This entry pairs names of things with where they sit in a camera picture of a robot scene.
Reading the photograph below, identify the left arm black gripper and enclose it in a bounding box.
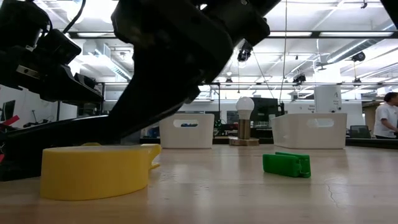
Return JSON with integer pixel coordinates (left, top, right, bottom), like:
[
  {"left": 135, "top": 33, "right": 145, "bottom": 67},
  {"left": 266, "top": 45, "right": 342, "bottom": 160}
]
[{"left": 0, "top": 34, "right": 104, "bottom": 102}]

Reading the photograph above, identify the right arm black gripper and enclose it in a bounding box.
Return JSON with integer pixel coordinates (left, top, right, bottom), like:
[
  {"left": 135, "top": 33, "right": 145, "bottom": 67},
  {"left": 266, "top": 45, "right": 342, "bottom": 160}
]
[{"left": 105, "top": 0, "right": 271, "bottom": 138}]

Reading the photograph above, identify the yellow staple remover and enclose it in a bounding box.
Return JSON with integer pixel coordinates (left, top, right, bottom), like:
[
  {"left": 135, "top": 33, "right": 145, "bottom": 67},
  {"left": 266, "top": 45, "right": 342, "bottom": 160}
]
[{"left": 140, "top": 143, "right": 162, "bottom": 170}]

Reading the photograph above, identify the yellow plastic cup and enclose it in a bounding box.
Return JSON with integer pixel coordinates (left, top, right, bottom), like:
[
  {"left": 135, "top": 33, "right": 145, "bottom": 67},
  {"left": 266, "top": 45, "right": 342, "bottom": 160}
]
[{"left": 39, "top": 146, "right": 150, "bottom": 202}]

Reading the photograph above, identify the green mini stapler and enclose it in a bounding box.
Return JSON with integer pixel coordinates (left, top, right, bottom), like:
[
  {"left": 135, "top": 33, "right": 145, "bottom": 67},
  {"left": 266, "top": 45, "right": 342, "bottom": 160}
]
[{"left": 262, "top": 151, "right": 312, "bottom": 179}]

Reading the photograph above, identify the white plastic bin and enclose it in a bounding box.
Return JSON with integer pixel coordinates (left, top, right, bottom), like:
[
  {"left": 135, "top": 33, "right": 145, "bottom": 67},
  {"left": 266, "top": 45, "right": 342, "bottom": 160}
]
[
  {"left": 159, "top": 113, "right": 215, "bottom": 149},
  {"left": 271, "top": 113, "right": 348, "bottom": 150}
]

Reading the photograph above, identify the black metal stand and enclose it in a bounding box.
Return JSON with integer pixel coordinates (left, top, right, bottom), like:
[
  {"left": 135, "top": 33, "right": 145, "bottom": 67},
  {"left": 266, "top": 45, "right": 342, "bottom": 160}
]
[{"left": 198, "top": 82, "right": 221, "bottom": 113}]

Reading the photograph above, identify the black computer monitor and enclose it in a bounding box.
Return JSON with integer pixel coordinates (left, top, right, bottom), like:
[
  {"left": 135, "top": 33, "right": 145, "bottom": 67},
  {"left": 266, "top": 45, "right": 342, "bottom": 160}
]
[
  {"left": 0, "top": 100, "right": 16, "bottom": 122},
  {"left": 250, "top": 97, "right": 280, "bottom": 124}
]

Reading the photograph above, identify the red flat object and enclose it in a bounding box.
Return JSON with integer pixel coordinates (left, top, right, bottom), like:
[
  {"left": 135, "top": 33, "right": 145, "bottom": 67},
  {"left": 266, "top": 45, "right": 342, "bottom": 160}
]
[{"left": 0, "top": 114, "right": 21, "bottom": 127}]

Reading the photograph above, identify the table lamp with white bulb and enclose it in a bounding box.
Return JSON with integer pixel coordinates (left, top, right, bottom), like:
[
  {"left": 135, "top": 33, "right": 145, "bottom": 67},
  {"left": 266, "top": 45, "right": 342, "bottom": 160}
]
[{"left": 228, "top": 96, "right": 261, "bottom": 147}]

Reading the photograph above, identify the black ceiling spotlight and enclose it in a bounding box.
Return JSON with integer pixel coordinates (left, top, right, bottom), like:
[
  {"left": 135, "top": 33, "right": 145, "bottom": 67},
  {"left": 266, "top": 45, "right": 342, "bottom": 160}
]
[
  {"left": 351, "top": 51, "right": 367, "bottom": 63},
  {"left": 292, "top": 73, "right": 307, "bottom": 85}
]

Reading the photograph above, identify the white cylinder appliance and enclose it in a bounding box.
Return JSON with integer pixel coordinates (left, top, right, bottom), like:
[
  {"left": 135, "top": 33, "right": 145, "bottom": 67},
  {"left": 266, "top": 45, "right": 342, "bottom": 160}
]
[{"left": 313, "top": 85, "right": 343, "bottom": 113}]

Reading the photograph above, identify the person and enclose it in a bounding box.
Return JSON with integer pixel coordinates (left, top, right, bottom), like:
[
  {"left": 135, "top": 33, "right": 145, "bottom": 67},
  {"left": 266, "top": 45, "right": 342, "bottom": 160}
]
[{"left": 373, "top": 91, "right": 398, "bottom": 139}]

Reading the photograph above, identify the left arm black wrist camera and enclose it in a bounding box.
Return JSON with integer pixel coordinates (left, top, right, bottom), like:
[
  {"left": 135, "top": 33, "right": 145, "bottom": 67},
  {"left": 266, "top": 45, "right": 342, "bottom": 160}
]
[{"left": 39, "top": 29, "right": 82, "bottom": 65}]

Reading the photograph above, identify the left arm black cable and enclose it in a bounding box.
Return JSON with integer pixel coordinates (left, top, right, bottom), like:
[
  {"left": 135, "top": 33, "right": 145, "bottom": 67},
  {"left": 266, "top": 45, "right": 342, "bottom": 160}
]
[{"left": 63, "top": 0, "right": 87, "bottom": 34}]

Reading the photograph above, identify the black overhead camera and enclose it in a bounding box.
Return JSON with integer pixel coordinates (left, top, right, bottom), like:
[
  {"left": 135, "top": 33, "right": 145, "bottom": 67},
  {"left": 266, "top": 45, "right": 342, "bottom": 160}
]
[{"left": 237, "top": 42, "right": 254, "bottom": 63}]

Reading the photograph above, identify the black metal rig frame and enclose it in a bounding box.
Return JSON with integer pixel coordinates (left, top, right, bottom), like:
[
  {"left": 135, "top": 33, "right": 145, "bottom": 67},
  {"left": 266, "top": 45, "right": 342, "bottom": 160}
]
[{"left": 0, "top": 30, "right": 398, "bottom": 151}]

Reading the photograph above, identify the silver ventilation duct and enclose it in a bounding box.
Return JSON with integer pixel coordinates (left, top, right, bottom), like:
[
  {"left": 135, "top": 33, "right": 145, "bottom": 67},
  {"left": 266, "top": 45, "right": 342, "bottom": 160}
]
[{"left": 325, "top": 18, "right": 398, "bottom": 65}]

